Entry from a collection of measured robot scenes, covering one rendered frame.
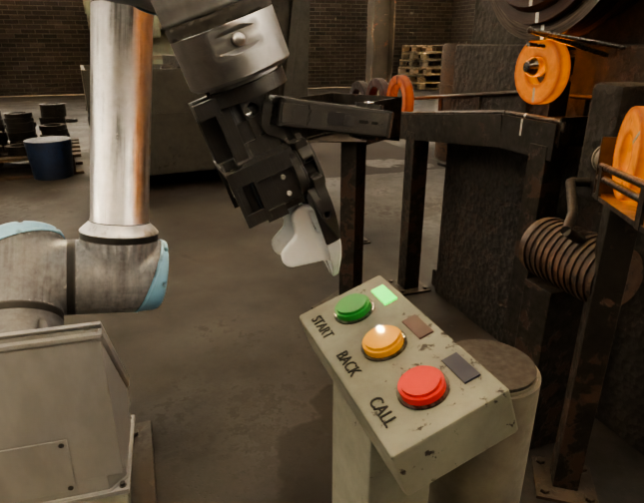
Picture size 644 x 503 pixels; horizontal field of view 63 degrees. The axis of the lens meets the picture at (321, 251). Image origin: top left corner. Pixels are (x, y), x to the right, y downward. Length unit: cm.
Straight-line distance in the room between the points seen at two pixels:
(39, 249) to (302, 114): 74
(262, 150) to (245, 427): 98
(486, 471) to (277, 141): 45
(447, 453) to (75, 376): 66
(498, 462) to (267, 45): 51
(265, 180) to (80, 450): 69
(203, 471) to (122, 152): 70
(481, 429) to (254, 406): 102
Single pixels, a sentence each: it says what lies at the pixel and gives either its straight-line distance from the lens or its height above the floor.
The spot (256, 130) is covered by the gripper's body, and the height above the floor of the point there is 80.
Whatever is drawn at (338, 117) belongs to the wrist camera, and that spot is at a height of 81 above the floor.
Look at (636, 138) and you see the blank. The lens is 96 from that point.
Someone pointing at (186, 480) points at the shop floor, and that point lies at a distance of 127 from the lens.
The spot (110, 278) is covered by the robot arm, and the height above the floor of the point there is 45.
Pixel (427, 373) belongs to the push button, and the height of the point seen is 61.
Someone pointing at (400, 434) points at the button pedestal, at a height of 59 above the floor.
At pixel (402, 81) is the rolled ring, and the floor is 75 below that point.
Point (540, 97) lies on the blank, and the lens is 140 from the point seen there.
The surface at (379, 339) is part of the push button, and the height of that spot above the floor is 61.
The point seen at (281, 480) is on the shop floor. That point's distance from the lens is 124.
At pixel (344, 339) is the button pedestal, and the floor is 59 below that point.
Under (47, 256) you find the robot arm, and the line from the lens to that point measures 110.
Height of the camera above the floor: 87
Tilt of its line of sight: 21 degrees down
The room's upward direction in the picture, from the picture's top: straight up
